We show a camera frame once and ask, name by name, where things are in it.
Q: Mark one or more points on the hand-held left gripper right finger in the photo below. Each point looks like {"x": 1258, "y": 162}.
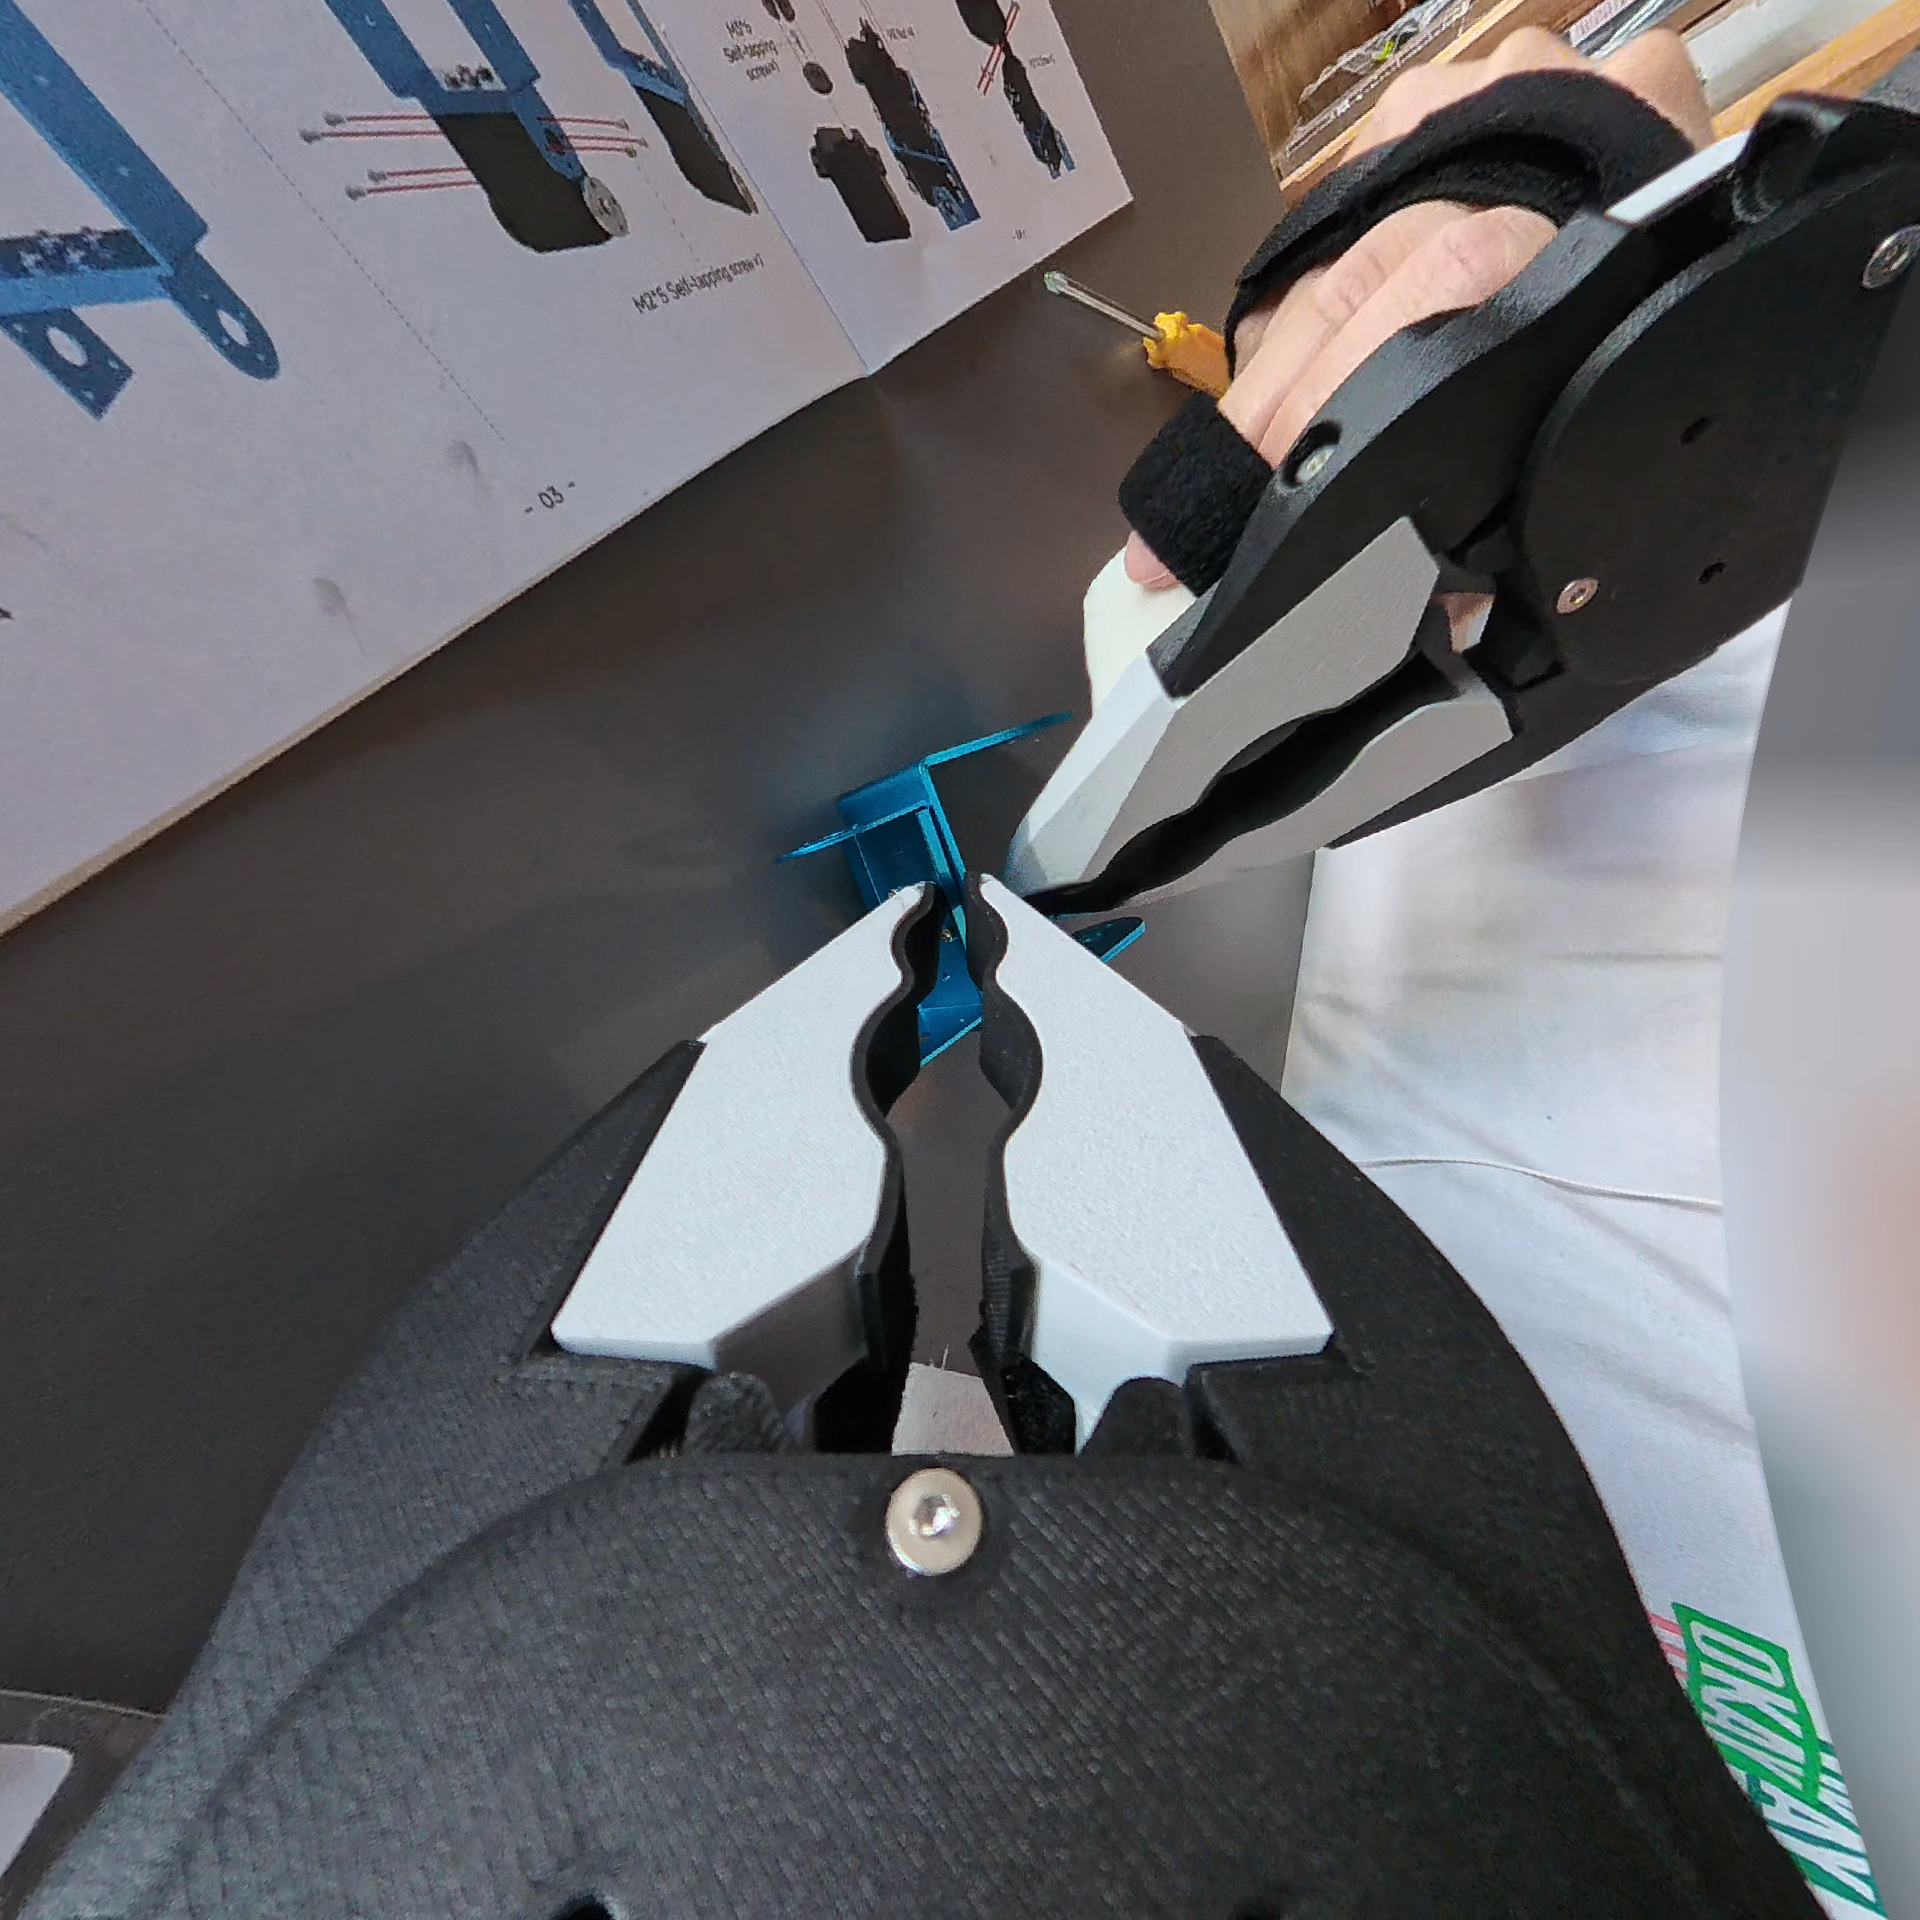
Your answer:
{"x": 1140, "y": 1184}

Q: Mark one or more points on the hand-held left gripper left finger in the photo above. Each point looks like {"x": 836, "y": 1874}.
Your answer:
{"x": 736, "y": 1184}

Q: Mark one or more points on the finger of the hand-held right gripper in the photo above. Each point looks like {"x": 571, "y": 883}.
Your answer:
{"x": 1396, "y": 749}
{"x": 1277, "y": 676}

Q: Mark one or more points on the blue metal bracket assembly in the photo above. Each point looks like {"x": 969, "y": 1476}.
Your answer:
{"x": 887, "y": 818}

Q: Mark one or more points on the dark grey desk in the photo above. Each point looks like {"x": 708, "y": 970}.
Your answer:
{"x": 449, "y": 976}

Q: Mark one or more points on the person's white shirt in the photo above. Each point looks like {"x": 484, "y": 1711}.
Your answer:
{"x": 1499, "y": 1051}

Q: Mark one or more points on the paper assembly manual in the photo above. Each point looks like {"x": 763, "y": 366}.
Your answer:
{"x": 302, "y": 451}

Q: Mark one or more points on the dark grey object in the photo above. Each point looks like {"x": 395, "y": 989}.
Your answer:
{"x": 31, "y": 1784}

